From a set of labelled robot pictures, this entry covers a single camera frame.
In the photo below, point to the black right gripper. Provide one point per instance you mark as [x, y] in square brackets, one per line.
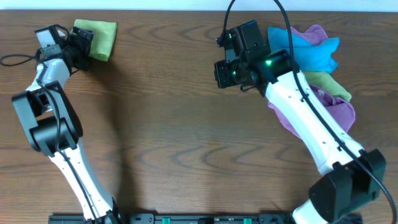
[222, 80]

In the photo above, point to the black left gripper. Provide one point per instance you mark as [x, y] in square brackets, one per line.
[84, 50]

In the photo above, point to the light green microfiber cloth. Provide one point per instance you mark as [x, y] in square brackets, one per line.
[103, 39]

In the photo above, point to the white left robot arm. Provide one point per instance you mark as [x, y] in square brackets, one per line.
[52, 126]

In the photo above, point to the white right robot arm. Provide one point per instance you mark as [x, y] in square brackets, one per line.
[350, 175]

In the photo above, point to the blue microfiber cloth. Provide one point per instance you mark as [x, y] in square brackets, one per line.
[315, 58]

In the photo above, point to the purple cloth behind blue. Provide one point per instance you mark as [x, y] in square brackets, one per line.
[315, 34]

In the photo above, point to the olive green microfiber cloth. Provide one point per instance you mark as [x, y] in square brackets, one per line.
[325, 81]

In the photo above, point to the purple microfiber cloth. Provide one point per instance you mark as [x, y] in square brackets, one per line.
[342, 111]

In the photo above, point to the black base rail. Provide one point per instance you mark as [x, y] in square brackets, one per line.
[149, 218]

